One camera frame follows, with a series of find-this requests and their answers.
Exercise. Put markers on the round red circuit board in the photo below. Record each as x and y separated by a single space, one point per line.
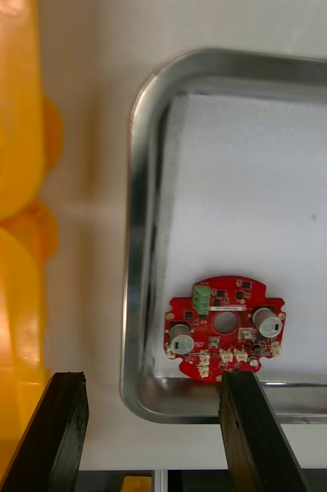
224 300

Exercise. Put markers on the steel tray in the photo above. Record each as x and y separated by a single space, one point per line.
142 230

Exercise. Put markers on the yellow-orange plastic bin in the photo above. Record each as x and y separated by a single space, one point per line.
5 96
5 307

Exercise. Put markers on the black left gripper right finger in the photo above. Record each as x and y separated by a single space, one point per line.
251 442

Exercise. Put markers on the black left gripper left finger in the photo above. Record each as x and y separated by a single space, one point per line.
55 442

